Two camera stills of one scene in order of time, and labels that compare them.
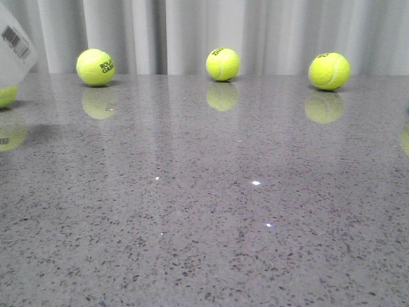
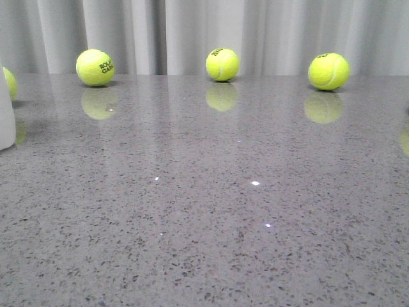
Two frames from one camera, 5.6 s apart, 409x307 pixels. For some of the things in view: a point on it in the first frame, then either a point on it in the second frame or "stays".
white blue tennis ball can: [18, 53] → [7, 130]
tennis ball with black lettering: [95, 67] stays
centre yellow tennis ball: [222, 64] stays
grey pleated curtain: [268, 37] stays
